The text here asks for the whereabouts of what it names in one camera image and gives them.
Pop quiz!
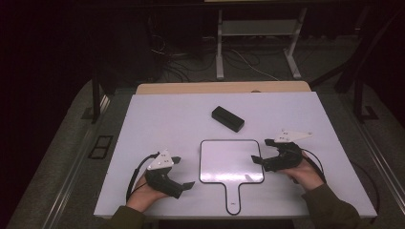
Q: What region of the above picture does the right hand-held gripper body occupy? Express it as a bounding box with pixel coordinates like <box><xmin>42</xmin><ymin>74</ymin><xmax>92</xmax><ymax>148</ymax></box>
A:
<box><xmin>261</xmin><ymin>129</ymin><xmax>313</xmax><ymax>174</ymax></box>

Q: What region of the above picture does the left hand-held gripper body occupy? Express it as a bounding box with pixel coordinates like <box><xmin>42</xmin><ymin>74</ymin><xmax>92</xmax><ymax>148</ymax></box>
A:
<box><xmin>144</xmin><ymin>149</ymin><xmax>185</xmax><ymax>199</ymax></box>

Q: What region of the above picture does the small white board with handle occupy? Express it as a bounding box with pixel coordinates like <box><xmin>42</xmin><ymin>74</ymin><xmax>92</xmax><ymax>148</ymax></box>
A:
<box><xmin>199</xmin><ymin>138</ymin><xmax>266</xmax><ymax>216</ymax></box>

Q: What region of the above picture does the black eraser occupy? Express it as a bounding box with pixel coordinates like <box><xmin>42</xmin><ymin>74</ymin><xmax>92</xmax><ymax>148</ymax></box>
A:
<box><xmin>211</xmin><ymin>105</ymin><xmax>245</xmax><ymax>134</ymax></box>

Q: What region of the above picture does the person's left hand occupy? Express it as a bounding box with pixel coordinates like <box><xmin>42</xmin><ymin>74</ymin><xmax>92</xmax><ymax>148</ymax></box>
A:
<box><xmin>126</xmin><ymin>174</ymin><xmax>168</xmax><ymax>213</ymax></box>

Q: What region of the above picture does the person's right hand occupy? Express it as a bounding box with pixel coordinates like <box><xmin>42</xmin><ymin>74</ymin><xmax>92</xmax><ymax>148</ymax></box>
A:
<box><xmin>280</xmin><ymin>151</ymin><xmax>325</xmax><ymax>192</ymax></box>

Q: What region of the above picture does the wooden table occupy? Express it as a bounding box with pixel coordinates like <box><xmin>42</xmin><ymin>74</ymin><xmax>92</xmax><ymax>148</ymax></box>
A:
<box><xmin>136</xmin><ymin>80</ymin><xmax>312</xmax><ymax>95</ymax></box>

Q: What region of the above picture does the black metal stand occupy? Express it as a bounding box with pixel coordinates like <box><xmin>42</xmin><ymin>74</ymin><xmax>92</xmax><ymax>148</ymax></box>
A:
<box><xmin>333</xmin><ymin>6</ymin><xmax>402</xmax><ymax>123</ymax></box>
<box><xmin>91</xmin><ymin>68</ymin><xmax>113</xmax><ymax>125</ymax></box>

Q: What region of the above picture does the white metal stand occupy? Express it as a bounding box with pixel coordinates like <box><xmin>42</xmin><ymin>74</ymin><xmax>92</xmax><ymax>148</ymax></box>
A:
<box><xmin>215</xmin><ymin>8</ymin><xmax>309</xmax><ymax>80</ymax></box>

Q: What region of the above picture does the left hand-held gripper black cable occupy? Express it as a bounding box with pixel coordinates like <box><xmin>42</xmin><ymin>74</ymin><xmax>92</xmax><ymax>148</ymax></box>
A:
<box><xmin>126</xmin><ymin>152</ymin><xmax>160</xmax><ymax>201</ymax></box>

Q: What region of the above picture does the hand-held gripper black cable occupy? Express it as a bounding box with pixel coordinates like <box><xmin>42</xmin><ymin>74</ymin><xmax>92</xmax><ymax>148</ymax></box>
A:
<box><xmin>126</xmin><ymin>152</ymin><xmax>160</xmax><ymax>201</ymax></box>
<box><xmin>302</xmin><ymin>148</ymin><xmax>381</xmax><ymax>225</ymax></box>

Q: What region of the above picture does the right hand-held gripper black cable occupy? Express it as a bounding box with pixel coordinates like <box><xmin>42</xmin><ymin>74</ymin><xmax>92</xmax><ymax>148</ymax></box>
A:
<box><xmin>302</xmin><ymin>148</ymin><xmax>381</xmax><ymax>225</ymax></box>

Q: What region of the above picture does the white floor cable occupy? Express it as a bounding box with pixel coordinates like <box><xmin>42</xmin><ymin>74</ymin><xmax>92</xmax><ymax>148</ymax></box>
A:
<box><xmin>228</xmin><ymin>47</ymin><xmax>281</xmax><ymax>82</ymax></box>

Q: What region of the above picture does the tangle of black floor cables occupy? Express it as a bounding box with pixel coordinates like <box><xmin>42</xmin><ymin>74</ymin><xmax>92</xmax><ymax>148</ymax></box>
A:
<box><xmin>147</xmin><ymin>15</ymin><xmax>221</xmax><ymax>84</ymax></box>

